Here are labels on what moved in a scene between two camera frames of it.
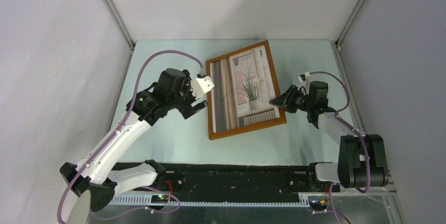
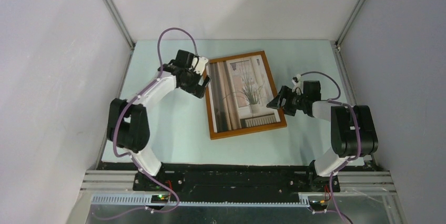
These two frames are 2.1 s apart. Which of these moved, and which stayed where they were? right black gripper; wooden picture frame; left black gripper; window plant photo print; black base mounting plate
Moved: wooden picture frame; left black gripper
Stayed: black base mounting plate; window plant photo print; right black gripper
